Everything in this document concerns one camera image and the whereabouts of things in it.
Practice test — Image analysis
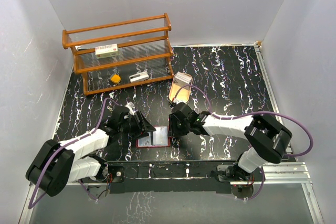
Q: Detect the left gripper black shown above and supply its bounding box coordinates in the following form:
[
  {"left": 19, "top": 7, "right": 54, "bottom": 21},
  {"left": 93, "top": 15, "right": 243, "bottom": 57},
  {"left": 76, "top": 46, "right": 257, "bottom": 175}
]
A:
[{"left": 119, "top": 111, "right": 155, "bottom": 140}]

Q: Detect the red leather card holder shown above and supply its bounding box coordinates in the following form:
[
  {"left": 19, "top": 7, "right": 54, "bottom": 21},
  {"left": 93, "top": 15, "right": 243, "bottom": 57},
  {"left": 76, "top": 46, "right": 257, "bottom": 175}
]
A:
[{"left": 137, "top": 126, "right": 171, "bottom": 148}]

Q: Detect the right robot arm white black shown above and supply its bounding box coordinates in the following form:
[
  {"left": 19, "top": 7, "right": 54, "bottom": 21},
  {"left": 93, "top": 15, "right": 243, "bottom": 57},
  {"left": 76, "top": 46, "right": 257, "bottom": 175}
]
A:
[{"left": 169, "top": 102, "right": 292, "bottom": 181}]

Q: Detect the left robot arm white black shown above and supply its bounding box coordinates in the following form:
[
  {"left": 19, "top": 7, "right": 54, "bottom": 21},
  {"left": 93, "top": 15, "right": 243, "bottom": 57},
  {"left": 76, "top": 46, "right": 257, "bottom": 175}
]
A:
[{"left": 25, "top": 105, "right": 156, "bottom": 197}]

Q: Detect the stack of credit cards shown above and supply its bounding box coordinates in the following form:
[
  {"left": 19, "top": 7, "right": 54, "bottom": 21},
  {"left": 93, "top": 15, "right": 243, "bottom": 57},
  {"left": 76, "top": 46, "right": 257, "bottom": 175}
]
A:
[{"left": 174, "top": 72, "right": 193, "bottom": 85}]

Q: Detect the beige oval tray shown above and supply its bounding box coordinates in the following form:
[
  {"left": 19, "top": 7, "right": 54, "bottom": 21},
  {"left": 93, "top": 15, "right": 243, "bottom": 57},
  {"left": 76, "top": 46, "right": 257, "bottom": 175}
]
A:
[{"left": 169, "top": 78, "right": 193, "bottom": 104}]

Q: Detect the white stapler-like object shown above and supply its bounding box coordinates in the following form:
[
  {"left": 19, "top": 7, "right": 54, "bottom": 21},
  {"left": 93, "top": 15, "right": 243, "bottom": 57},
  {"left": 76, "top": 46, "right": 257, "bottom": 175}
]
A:
[{"left": 129, "top": 71, "right": 149, "bottom": 83}]

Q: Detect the yellow square object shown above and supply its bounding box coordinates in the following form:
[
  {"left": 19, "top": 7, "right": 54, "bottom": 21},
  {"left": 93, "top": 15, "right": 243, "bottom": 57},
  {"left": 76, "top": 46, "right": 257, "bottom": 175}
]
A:
[{"left": 110, "top": 74, "right": 121, "bottom": 84}]

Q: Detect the wooden shelf rack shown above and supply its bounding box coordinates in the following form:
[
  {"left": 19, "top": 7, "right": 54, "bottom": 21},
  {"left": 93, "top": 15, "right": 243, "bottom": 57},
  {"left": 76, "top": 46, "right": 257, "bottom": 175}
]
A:
[{"left": 62, "top": 13, "right": 174, "bottom": 95}]

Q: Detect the white red box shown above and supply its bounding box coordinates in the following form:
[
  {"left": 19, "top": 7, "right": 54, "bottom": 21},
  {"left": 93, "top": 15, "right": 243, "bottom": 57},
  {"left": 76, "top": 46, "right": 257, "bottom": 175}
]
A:
[{"left": 95, "top": 44, "right": 119, "bottom": 59}]

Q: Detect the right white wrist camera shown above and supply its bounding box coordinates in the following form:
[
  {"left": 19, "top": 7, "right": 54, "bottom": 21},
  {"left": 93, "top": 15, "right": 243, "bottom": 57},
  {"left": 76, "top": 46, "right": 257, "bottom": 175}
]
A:
[{"left": 172, "top": 99, "right": 183, "bottom": 106}]

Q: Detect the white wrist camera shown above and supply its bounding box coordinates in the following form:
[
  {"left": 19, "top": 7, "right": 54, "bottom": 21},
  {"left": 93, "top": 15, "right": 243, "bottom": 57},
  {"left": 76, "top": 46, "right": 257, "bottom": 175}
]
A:
[
  {"left": 172, "top": 99, "right": 183, "bottom": 106},
  {"left": 125, "top": 102, "right": 136, "bottom": 115}
]

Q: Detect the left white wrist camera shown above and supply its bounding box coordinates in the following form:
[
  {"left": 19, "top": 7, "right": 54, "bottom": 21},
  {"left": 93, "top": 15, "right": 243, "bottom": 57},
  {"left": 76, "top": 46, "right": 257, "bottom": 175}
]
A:
[{"left": 125, "top": 102, "right": 136, "bottom": 115}]

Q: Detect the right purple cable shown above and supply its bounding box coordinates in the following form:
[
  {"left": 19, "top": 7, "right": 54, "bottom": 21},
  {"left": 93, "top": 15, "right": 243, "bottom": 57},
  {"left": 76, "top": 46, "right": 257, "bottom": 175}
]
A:
[{"left": 173, "top": 84, "right": 314, "bottom": 156}]

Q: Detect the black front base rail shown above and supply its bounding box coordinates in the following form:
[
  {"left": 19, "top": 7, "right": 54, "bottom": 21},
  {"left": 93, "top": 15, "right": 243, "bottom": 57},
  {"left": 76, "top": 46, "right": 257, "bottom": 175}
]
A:
[{"left": 108, "top": 160, "right": 234, "bottom": 194}]

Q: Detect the aluminium frame rail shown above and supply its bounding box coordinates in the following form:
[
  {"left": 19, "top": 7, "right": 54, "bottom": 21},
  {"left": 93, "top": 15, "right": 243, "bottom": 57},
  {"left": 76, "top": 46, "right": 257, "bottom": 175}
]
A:
[{"left": 254, "top": 40, "right": 324, "bottom": 224}]

